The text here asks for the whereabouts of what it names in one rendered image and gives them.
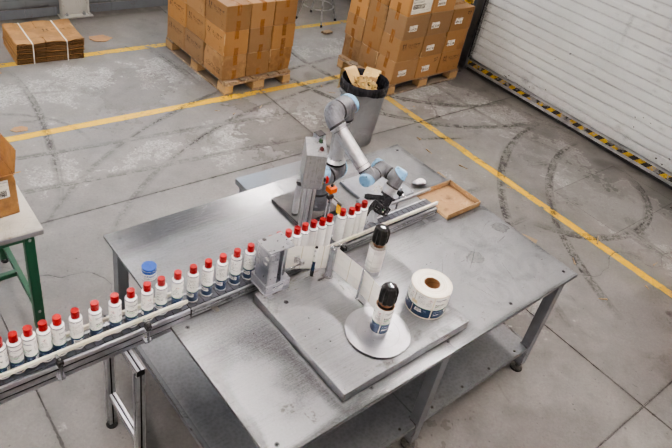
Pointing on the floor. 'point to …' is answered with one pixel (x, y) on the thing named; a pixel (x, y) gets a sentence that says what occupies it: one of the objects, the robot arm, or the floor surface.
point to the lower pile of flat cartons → (42, 41)
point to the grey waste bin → (365, 119)
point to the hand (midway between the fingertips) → (365, 221)
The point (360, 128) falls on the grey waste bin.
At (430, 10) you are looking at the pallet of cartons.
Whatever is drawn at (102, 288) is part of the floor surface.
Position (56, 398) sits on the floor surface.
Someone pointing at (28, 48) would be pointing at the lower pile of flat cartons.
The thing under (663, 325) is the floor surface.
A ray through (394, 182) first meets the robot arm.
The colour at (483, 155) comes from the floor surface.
